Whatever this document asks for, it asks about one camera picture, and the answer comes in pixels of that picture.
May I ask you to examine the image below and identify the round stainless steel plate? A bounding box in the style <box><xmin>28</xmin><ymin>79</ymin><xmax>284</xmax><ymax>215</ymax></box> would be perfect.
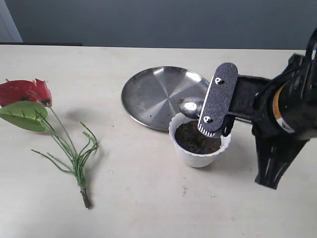
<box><xmin>121</xmin><ymin>66</ymin><xmax>209</xmax><ymax>132</ymax></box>

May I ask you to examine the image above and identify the white scalloped plastic pot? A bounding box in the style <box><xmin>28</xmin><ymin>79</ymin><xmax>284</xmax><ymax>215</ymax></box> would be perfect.
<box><xmin>168</xmin><ymin>113</ymin><xmax>232</xmax><ymax>168</ymax></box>

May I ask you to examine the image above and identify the dark brown potting soil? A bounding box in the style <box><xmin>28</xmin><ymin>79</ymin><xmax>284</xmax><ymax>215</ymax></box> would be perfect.
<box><xmin>174</xmin><ymin>120</ymin><xmax>222</xmax><ymax>155</ymax></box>

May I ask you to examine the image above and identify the small metal spork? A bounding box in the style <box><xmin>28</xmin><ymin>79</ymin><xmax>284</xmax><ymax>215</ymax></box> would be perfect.
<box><xmin>178</xmin><ymin>97</ymin><xmax>204</xmax><ymax>119</ymax></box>

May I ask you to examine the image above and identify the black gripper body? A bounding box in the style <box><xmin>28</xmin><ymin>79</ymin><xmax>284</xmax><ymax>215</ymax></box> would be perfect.
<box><xmin>221</xmin><ymin>54</ymin><xmax>317</xmax><ymax>191</ymax></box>

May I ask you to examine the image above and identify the artificial red anthurium plant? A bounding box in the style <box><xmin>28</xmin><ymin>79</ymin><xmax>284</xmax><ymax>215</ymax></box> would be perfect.
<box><xmin>0</xmin><ymin>79</ymin><xmax>99</xmax><ymax>209</ymax></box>

